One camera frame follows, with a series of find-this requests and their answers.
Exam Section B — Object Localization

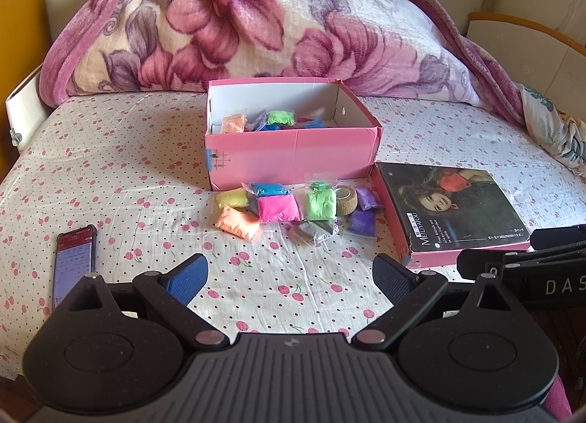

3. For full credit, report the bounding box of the black pink shoe box lid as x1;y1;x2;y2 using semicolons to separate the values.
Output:
371;161;530;268

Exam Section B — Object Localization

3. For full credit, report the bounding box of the orange clay bag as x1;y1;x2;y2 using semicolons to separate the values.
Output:
215;207;262;242
220;114;247;134

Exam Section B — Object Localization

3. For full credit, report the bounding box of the magenta clay bag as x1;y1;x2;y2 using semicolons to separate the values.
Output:
257;194;300;223

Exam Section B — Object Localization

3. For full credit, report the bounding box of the dark purple clay bag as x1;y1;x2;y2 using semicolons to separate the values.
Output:
346;209;377;238

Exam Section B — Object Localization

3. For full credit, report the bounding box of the light purple clay bag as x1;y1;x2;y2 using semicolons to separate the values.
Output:
356;186;382;211

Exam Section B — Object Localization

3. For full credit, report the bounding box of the red smartphone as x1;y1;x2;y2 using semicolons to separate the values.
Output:
52;225;97;308

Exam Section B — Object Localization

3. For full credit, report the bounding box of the tan bandage tape roll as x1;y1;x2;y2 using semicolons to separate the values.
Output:
335;185;357;217

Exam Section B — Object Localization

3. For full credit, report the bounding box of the grey clay bag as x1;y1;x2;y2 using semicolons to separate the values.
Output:
296;220;340;245

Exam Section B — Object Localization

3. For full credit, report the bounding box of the yellow clay bag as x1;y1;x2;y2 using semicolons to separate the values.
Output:
215;187;249;210

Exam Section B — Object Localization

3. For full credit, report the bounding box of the cherry print bed sheet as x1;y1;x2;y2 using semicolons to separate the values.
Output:
1;93;585;378

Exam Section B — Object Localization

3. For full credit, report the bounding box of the patterned pillow cloth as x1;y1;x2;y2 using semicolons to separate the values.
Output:
516;83;585;177

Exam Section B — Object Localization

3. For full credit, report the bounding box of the orange clay bag in box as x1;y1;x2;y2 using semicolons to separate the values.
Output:
220;114;247;134

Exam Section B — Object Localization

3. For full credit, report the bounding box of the pink cardboard shoe box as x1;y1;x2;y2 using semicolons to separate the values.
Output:
205;78;382;191

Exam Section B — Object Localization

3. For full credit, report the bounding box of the green clay bag in box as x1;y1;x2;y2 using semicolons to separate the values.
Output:
266;111;296;126

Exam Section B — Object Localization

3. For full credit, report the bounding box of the floral pink fleece blanket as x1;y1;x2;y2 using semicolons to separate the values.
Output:
39;0;524;125

